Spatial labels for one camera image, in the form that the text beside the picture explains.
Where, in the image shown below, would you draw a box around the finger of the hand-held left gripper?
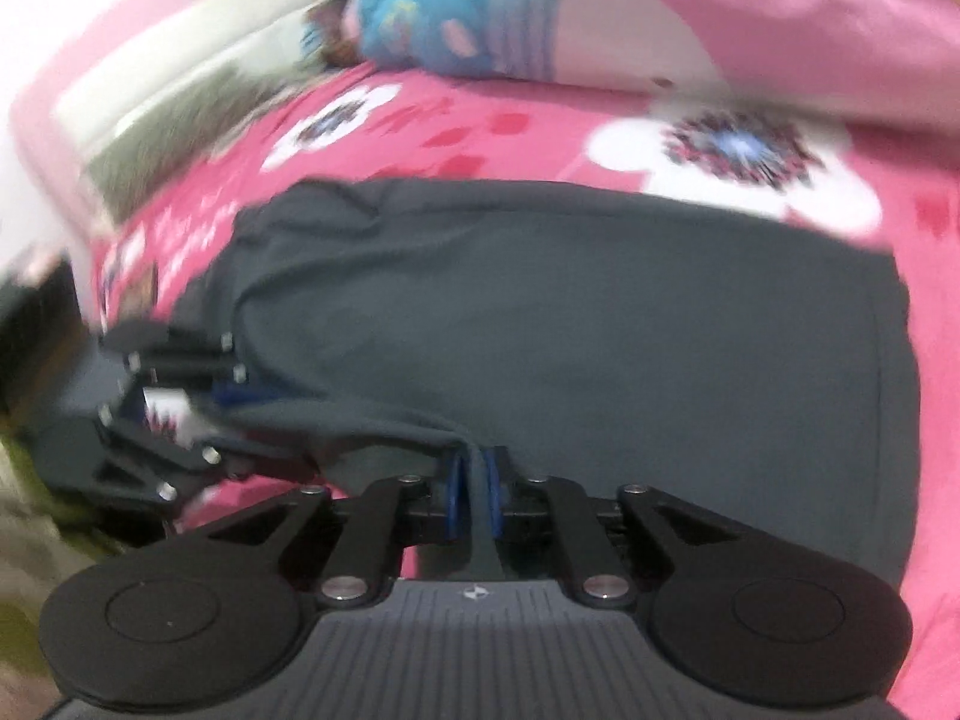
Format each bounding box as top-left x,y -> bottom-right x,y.
97,321 -> 260,406
94,390 -> 316,511

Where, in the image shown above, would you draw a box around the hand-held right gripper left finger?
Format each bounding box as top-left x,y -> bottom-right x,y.
206,454 -> 470,608

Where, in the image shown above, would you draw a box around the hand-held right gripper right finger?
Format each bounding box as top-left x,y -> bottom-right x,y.
484,448 -> 751,605

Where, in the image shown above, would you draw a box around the dark grey shorts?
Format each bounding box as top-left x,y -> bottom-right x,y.
172,178 -> 922,593

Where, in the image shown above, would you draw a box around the green leaf print pillow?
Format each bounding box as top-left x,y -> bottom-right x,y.
86,64 -> 282,215

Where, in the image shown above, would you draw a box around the pink and white headboard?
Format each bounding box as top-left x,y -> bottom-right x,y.
7,0 -> 376,196

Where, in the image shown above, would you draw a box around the pink floral bed blanket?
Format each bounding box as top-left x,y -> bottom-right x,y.
75,64 -> 960,691

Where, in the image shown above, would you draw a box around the pink and blue quilt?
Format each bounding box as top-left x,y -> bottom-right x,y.
349,0 -> 960,125

